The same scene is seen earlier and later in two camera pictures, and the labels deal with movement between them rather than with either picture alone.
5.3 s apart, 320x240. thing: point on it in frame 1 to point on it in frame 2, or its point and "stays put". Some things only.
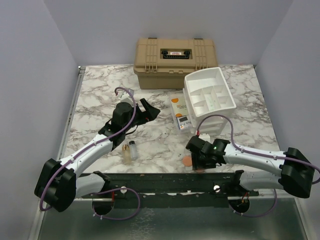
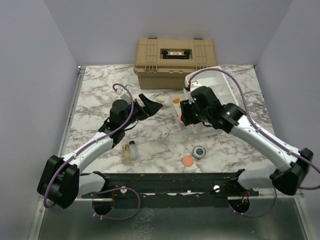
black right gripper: [197, 163] to [186, 116]
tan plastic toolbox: [161, 63] stays put
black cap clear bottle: [134, 154] stays put
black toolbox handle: [165, 53] stays put
